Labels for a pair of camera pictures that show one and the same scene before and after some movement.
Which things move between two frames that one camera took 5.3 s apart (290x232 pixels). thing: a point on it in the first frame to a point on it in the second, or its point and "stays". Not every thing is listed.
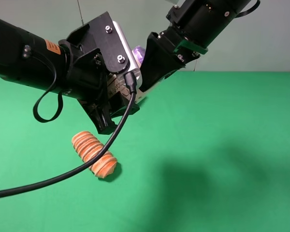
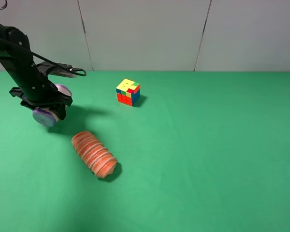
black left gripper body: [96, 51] to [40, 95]
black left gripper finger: [98, 109] to [61, 109]
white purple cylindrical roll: [139, 52] to [45, 117]
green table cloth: [209, 151] stays
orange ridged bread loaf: [88, 146] stays
